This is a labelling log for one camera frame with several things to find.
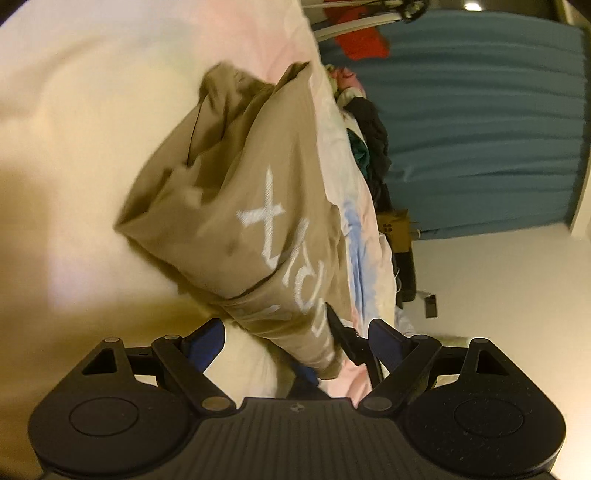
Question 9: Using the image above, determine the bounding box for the khaki printed t-shirt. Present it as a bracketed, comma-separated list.
[113, 60, 354, 382]

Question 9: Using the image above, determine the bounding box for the black garment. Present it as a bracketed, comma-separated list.
[345, 96, 394, 209]

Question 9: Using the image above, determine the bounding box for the red cloth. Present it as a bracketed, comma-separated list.
[323, 0, 391, 62]

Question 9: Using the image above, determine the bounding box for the wide blue curtain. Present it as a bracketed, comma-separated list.
[323, 7, 591, 241]

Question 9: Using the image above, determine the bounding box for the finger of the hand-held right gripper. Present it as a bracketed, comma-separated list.
[285, 362, 331, 400]
[325, 303, 385, 387]

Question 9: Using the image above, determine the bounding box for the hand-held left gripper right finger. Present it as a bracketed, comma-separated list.
[358, 318, 514, 417]

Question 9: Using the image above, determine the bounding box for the pink garment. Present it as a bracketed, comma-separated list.
[327, 65, 366, 100]

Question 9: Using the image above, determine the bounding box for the yellow paper bag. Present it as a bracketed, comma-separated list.
[376, 209, 413, 253]

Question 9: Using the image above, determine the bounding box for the dark green garment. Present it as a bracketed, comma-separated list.
[348, 129, 371, 182]

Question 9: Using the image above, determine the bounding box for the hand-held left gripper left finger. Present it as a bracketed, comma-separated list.
[80, 318, 239, 416]

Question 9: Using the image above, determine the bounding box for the pastel tie-dye bed blanket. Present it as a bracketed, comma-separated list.
[0, 0, 417, 402]

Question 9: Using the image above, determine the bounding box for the black bed headboard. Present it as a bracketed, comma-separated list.
[392, 249, 417, 311]

